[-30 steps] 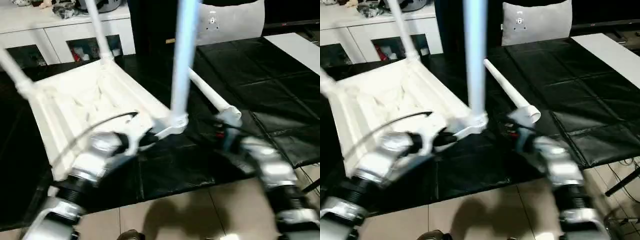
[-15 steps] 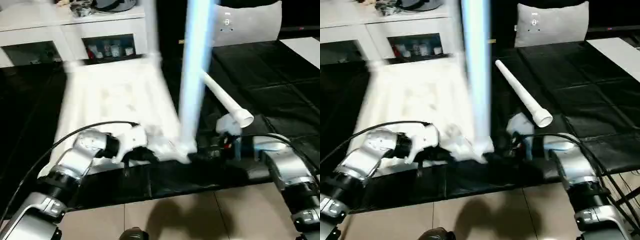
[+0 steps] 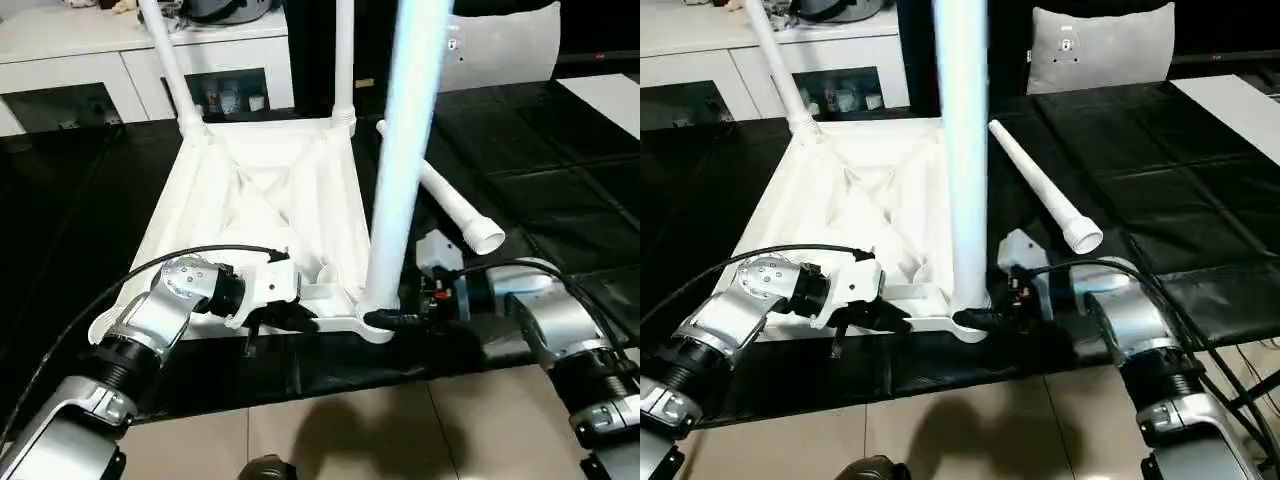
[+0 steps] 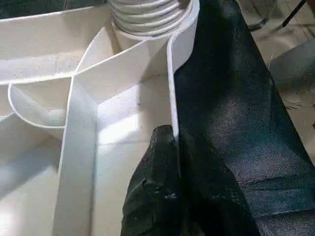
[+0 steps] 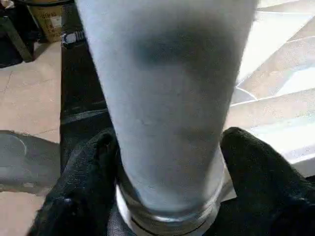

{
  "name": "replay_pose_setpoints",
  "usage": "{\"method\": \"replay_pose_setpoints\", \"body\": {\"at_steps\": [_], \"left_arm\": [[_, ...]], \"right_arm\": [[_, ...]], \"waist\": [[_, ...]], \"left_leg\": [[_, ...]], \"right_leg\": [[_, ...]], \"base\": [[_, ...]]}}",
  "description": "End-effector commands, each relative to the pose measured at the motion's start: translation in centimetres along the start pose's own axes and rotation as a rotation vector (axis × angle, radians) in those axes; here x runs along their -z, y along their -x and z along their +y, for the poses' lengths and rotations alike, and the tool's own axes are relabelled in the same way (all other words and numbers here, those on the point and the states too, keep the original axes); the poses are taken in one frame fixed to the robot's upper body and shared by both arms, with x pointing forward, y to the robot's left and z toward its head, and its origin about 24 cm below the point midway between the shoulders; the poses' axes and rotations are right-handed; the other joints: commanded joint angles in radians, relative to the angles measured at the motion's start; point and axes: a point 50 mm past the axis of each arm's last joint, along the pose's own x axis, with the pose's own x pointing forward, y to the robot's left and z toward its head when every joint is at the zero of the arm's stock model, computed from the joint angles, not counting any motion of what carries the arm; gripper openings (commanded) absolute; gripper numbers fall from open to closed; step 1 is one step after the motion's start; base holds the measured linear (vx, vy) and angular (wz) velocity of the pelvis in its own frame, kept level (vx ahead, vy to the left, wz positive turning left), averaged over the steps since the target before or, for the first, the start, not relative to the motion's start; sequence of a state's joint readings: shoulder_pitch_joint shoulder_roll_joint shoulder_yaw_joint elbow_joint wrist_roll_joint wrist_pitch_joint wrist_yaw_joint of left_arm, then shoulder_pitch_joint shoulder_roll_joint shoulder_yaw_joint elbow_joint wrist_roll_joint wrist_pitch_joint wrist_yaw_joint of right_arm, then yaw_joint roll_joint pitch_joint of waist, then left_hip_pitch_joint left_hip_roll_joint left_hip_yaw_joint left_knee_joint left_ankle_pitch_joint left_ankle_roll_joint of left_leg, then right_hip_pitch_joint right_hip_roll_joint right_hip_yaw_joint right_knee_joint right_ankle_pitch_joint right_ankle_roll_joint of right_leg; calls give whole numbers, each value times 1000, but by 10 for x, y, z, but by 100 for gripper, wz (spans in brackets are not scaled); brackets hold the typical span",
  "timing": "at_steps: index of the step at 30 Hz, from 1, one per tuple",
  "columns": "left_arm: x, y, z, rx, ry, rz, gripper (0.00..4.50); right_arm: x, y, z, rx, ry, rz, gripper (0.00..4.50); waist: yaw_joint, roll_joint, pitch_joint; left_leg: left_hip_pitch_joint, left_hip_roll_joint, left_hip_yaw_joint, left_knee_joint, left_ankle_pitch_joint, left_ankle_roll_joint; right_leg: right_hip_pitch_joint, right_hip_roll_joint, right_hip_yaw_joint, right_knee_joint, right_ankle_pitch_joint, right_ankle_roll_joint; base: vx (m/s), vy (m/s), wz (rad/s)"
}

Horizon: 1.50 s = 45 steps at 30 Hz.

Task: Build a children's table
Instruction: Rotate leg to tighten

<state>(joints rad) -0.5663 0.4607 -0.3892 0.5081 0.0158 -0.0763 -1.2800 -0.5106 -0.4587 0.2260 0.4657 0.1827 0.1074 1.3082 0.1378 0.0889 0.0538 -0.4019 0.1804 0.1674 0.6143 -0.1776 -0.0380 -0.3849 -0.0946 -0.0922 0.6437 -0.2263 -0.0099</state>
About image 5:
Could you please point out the brown cardboard box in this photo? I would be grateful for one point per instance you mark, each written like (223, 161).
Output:
(49, 22)

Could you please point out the silver ribbed object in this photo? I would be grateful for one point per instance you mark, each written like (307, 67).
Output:
(72, 38)

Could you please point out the white plastic table leg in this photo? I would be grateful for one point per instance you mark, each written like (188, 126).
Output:
(167, 98)

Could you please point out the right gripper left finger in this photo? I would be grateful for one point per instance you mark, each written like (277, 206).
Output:
(81, 196)

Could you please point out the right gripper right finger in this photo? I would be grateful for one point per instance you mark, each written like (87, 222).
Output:
(265, 196)

